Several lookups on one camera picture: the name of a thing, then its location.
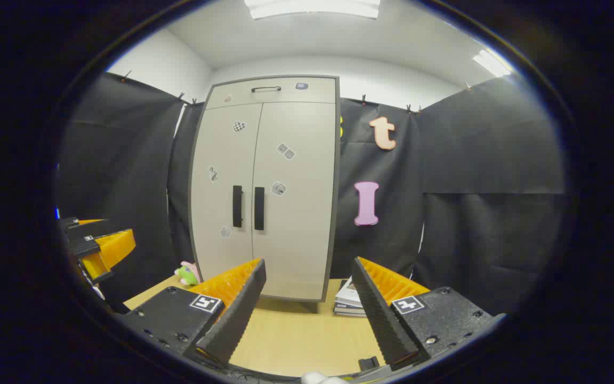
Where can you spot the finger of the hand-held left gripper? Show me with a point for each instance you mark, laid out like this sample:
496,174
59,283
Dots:
75,222
112,248

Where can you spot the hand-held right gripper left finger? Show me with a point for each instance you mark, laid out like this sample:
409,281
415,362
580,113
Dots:
240,314

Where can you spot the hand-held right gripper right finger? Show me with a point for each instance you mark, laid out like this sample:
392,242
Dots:
381,320

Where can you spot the grey door with square stickers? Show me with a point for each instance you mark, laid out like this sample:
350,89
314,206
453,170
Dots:
301,240

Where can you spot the grey door with checkered sticker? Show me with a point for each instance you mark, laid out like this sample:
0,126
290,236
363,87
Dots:
221,202

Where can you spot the grey double-door shoe cabinet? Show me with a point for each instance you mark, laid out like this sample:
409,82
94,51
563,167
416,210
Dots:
332,213

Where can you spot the grey cabinet drawer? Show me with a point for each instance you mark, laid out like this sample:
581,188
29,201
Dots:
280,97

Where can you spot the stack of magazines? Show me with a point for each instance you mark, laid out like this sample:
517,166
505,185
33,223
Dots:
349,298

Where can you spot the small black block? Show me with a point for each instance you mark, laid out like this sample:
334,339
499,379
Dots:
368,364

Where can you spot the green pink plush toy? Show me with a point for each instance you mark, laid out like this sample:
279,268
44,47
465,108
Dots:
187,274

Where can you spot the black backdrop cloth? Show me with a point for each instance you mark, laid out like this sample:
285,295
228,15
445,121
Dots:
472,160

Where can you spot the small ceiling light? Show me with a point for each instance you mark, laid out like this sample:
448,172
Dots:
491,63

